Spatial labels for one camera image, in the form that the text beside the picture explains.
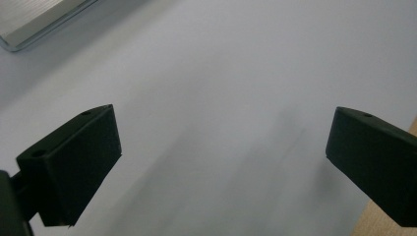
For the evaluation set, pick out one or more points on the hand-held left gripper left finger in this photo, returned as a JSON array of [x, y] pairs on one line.
[[75, 167]]

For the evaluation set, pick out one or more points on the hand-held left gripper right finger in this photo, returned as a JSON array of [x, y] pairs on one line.
[[377, 160]]

